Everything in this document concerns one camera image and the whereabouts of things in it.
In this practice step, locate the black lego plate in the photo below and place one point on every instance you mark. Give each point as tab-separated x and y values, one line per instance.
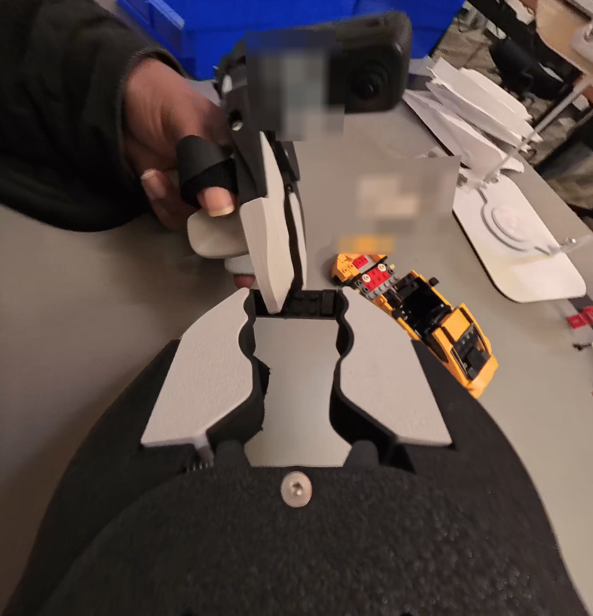
310	303

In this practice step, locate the person's left hand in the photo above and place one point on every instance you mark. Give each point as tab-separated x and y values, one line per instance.
161	115

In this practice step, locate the blue plastic bin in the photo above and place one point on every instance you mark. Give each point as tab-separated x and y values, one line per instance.
205	29

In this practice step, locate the black office chair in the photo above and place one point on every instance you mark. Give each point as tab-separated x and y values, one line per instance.
513	62

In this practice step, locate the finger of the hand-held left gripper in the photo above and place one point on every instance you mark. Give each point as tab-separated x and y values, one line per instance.
270	250
301	240

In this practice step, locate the white book stand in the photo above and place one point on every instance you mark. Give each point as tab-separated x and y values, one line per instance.
517	250

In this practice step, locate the red lego minifigure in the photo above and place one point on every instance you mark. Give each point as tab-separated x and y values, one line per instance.
585	318

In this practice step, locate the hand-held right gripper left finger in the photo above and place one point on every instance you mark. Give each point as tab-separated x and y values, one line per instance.
200	380

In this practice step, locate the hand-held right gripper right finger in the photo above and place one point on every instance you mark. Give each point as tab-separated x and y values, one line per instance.
392	385

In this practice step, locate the yellow lego car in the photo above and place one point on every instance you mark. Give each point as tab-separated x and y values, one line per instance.
450	332

